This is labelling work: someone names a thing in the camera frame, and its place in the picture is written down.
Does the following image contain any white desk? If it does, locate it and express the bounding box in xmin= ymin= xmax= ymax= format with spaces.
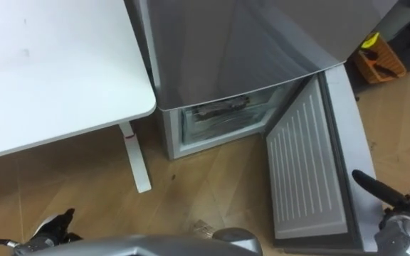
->
xmin=0 ymin=0 xmax=157 ymax=194

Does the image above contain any grey fridge lower door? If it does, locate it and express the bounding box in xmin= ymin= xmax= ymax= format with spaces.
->
xmin=264 ymin=64 xmax=386 ymax=255

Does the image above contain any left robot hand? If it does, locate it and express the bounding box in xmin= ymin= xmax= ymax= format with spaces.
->
xmin=29 ymin=208 xmax=84 ymax=246

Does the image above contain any grey fridge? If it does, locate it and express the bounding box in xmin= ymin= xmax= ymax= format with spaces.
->
xmin=124 ymin=0 xmax=399 ymax=161

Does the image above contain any orange plastic crate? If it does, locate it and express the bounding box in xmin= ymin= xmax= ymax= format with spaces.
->
xmin=352 ymin=31 xmax=408 ymax=85

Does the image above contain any robot body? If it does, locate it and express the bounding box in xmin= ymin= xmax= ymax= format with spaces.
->
xmin=30 ymin=227 xmax=263 ymax=256

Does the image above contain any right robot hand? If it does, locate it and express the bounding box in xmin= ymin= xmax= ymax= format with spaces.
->
xmin=351 ymin=169 xmax=410 ymax=233

